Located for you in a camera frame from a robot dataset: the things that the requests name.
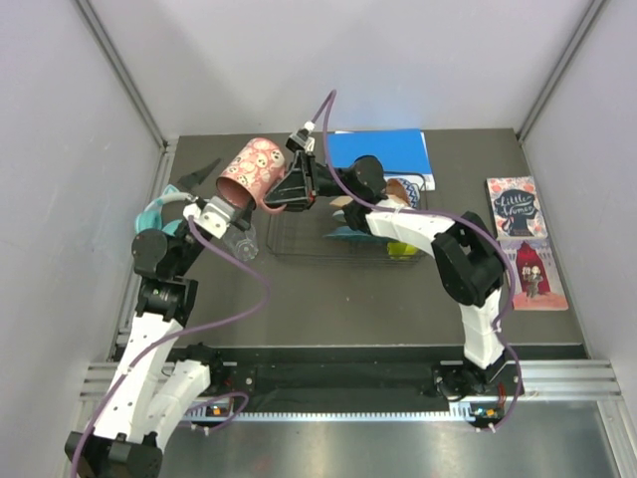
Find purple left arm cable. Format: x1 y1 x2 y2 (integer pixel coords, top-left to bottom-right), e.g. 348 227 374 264
69 213 273 478

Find peach bird plate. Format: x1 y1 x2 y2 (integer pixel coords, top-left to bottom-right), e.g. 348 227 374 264
329 196 351 208

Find teal cat ear headphones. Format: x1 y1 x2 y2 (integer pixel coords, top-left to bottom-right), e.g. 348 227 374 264
134 184 194 236

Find red patterned small bowl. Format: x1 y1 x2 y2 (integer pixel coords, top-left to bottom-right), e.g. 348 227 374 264
385 176 420 209

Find pink ghost mug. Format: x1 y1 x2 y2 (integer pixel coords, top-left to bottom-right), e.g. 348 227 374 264
216 137 286 214

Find white watermelon plate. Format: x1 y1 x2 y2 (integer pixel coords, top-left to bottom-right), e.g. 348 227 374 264
332 210 345 222

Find lime green bowl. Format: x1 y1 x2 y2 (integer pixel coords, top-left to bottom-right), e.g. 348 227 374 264
386 241 421 261

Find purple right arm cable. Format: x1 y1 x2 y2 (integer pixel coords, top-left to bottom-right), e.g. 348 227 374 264
314 89 524 433

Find black wire dish rack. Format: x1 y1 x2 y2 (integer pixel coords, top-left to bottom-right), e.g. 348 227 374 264
266 197 425 265

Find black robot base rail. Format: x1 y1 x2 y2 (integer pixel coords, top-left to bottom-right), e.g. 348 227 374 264
166 346 527 414

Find clear plastic cup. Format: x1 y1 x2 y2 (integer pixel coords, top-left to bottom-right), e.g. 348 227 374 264
223 225 259 262

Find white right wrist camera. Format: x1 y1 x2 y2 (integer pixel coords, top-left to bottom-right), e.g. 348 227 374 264
286 121 316 153

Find teal scalloped plate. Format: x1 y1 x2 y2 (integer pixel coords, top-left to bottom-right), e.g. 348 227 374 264
323 226 392 244

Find blue folder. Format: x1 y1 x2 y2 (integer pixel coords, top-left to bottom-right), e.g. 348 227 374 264
327 129 436 191

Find white slotted cable duct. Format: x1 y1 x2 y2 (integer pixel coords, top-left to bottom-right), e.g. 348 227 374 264
183 397 504 423

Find red illustrated book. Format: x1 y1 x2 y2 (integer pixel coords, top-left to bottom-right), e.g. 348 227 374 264
501 239 568 312

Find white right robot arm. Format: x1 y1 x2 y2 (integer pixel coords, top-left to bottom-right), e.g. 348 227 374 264
265 152 506 394

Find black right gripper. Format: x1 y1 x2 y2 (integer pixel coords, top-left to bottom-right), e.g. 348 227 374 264
263 153 357 214

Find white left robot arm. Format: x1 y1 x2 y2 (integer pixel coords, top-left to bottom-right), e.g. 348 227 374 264
65 192 256 477

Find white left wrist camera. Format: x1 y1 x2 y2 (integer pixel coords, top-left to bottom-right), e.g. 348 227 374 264
183 196 236 239

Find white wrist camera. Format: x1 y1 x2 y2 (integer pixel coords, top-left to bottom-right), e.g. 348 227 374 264
183 196 236 239
286 121 316 153

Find Little Women book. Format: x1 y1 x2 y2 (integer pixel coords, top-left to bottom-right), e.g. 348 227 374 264
486 176 548 240

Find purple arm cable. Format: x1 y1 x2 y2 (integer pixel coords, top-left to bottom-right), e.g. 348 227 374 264
314 89 524 433
69 213 273 478

